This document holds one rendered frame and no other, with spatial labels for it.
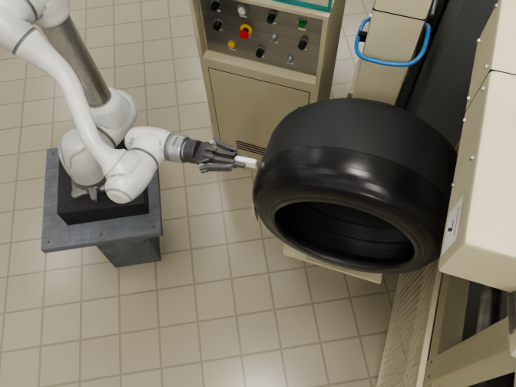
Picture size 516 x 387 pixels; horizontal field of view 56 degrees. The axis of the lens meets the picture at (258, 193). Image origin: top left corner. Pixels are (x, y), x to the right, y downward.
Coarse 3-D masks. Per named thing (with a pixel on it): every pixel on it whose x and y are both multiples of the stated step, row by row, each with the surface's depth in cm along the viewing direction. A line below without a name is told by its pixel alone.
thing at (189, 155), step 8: (184, 144) 152; (192, 144) 151; (200, 144) 154; (208, 144) 153; (184, 152) 151; (192, 152) 150; (200, 152) 152; (208, 152) 152; (184, 160) 153; (192, 160) 152; (200, 160) 151; (208, 160) 151
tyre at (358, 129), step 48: (288, 144) 133; (336, 144) 124; (384, 144) 122; (432, 144) 127; (288, 192) 130; (336, 192) 122; (384, 192) 119; (432, 192) 122; (288, 240) 158; (336, 240) 172; (384, 240) 168; (432, 240) 128
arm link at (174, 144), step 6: (168, 138) 153; (174, 138) 152; (180, 138) 152; (186, 138) 153; (168, 144) 152; (174, 144) 151; (180, 144) 151; (168, 150) 152; (174, 150) 151; (180, 150) 152; (168, 156) 153; (174, 156) 152; (180, 156) 152; (180, 162) 154
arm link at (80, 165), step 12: (72, 132) 181; (60, 144) 181; (72, 144) 179; (108, 144) 190; (60, 156) 183; (72, 156) 180; (84, 156) 181; (72, 168) 184; (84, 168) 185; (96, 168) 188; (84, 180) 192; (96, 180) 195
